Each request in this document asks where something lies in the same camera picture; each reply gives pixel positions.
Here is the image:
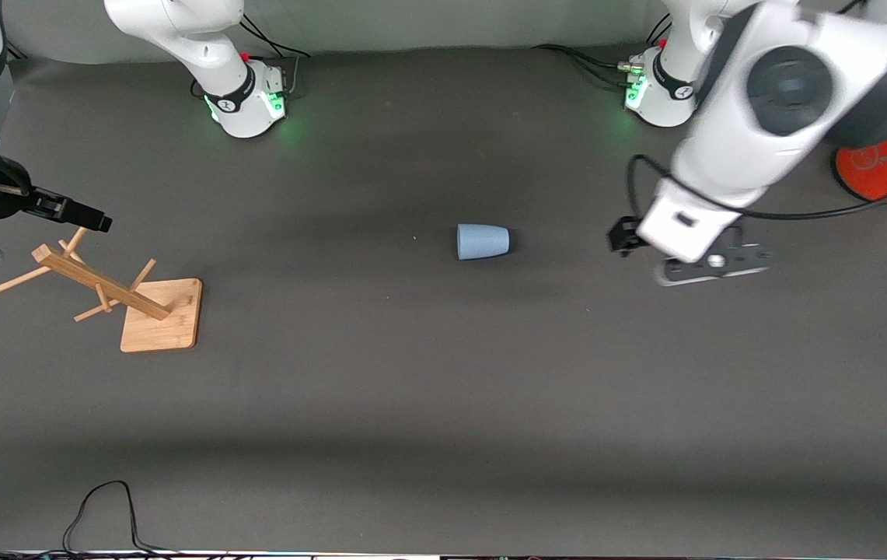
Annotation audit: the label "wooden cup rack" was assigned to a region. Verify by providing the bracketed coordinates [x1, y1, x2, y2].
[0, 226, 204, 355]

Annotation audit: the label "black arm base cables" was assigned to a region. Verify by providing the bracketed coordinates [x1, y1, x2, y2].
[532, 16, 671, 91]
[238, 12, 313, 99]

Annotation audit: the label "black looped cable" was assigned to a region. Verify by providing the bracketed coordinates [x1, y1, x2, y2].
[62, 480, 180, 558]

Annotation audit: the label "light blue cup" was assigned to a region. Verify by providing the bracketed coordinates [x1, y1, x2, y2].
[456, 223, 511, 261]

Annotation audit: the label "orange cylindrical can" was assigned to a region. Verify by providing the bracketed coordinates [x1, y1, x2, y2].
[833, 124, 887, 204]

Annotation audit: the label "black left arm base cables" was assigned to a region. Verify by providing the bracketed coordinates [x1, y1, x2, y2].
[532, 16, 671, 91]

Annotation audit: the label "black right arm base cables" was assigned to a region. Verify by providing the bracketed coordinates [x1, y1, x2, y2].
[238, 12, 313, 99]

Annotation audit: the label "dark grey table cloth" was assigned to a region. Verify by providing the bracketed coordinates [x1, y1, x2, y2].
[0, 31, 887, 558]

